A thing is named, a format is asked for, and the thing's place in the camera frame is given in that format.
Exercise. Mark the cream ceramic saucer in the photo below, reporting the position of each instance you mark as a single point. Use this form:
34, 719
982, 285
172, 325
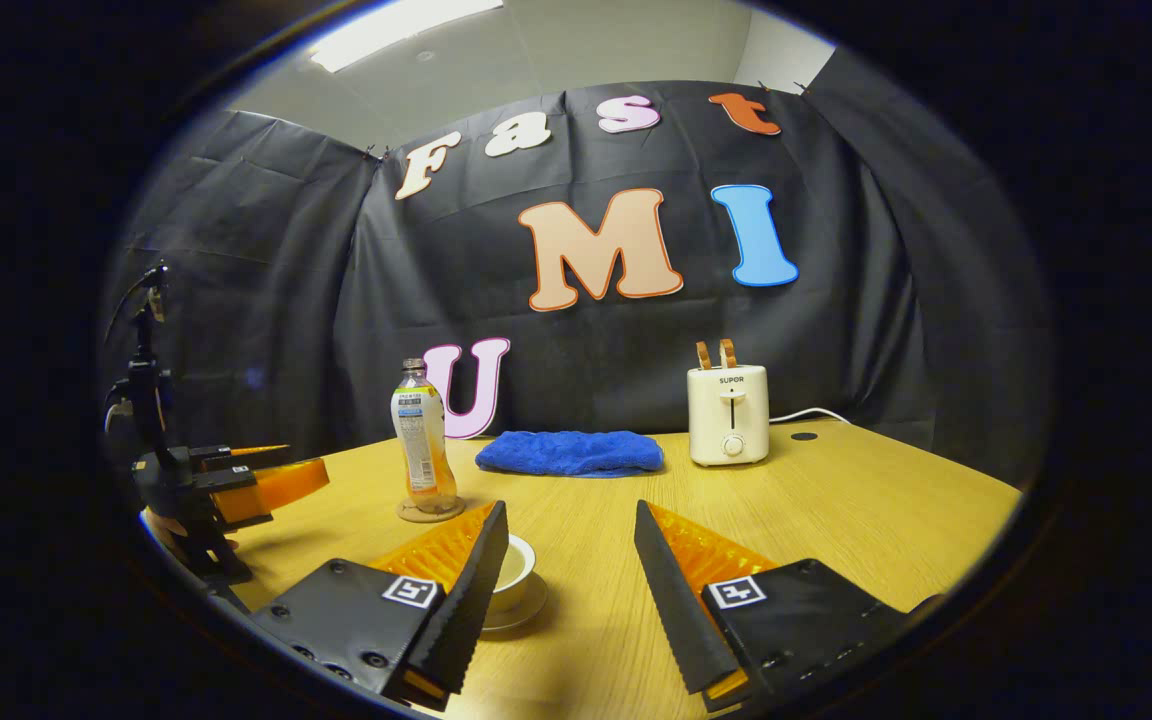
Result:
534, 612

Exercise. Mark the round cork coaster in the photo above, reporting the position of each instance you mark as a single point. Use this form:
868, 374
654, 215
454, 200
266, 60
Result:
451, 512

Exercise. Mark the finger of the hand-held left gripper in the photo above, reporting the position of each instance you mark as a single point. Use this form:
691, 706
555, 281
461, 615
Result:
236, 455
286, 485

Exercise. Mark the ceiling light panel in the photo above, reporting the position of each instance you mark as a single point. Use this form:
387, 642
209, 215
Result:
406, 30

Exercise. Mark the black backdrop cloth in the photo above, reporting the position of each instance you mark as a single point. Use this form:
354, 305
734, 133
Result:
236, 250

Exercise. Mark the cream ceramic teacup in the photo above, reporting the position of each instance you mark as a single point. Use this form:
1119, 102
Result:
516, 598

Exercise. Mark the clear labelled water bottle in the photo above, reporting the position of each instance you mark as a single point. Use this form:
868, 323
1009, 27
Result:
423, 440

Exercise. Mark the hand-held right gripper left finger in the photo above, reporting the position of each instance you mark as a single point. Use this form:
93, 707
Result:
466, 610

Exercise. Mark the blue towel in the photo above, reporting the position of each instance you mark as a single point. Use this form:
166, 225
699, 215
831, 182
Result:
571, 453

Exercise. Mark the cream toaster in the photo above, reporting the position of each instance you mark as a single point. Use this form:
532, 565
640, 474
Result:
728, 420

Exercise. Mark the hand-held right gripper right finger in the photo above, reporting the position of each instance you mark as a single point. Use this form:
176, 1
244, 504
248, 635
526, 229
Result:
681, 610

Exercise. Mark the toast bread slice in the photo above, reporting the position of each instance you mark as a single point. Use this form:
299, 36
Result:
703, 355
728, 353

